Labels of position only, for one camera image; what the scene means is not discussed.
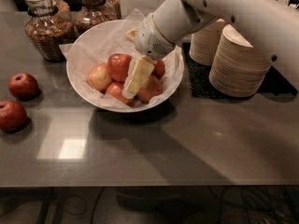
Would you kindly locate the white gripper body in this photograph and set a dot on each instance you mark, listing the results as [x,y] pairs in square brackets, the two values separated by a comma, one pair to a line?
[149,38]

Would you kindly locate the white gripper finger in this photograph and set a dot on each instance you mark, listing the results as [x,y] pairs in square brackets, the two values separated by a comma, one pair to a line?
[130,85]

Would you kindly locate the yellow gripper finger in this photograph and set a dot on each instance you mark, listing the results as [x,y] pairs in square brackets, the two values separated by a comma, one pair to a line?
[144,66]

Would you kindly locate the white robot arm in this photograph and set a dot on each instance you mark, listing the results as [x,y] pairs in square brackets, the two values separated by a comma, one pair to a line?
[270,26]

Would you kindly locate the red apple with sticker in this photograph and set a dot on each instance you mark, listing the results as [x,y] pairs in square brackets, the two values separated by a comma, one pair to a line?
[115,90]

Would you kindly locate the red apple top right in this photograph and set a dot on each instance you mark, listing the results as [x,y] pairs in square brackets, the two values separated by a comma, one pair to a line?
[159,69]

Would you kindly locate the yellow-red apple bottom right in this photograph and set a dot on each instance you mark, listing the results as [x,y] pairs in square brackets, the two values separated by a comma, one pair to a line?
[153,87]

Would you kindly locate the yellow-red apple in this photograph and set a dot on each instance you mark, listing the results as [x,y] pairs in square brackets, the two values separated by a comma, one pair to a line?
[153,87]
[99,78]

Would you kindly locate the red apple top centre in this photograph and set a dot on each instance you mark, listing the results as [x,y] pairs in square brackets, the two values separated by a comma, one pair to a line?
[118,65]

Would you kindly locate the yellow-red apple left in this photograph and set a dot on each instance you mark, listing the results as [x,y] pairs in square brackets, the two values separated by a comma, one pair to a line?
[99,78]

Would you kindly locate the white bowl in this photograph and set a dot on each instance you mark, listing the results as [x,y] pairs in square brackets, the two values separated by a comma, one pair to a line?
[93,90]

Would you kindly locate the paper bowl stack rear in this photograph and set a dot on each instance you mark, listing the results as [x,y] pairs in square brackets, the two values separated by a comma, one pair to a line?
[204,43]

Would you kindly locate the paper bowl stack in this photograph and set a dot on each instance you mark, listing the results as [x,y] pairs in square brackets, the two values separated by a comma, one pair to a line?
[238,70]
[204,43]

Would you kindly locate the paper bowl stack front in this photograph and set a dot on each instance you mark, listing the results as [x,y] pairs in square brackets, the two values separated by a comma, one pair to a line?
[238,70]

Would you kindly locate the red apple on table upper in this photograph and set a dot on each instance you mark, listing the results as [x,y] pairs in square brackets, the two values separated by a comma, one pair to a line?
[23,86]

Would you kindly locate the red apple on table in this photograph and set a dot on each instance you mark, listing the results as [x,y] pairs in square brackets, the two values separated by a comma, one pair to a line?
[23,86]
[12,116]

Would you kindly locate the red apple on table lower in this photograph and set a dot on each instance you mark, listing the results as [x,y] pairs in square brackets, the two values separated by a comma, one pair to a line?
[12,116]

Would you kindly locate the white paper liner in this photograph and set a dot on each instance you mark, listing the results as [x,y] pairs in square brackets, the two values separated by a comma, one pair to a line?
[106,41]

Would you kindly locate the glass jar with granola right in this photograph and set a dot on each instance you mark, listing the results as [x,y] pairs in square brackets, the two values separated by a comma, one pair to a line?
[93,12]

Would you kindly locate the glass jar with granola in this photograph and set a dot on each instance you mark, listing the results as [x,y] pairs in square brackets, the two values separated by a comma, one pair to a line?
[49,28]
[93,12]

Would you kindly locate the glass jar with granola left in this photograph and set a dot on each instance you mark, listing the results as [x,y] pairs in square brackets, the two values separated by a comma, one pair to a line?
[49,28]

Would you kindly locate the black mat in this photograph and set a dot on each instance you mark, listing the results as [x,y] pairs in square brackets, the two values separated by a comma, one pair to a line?
[199,78]

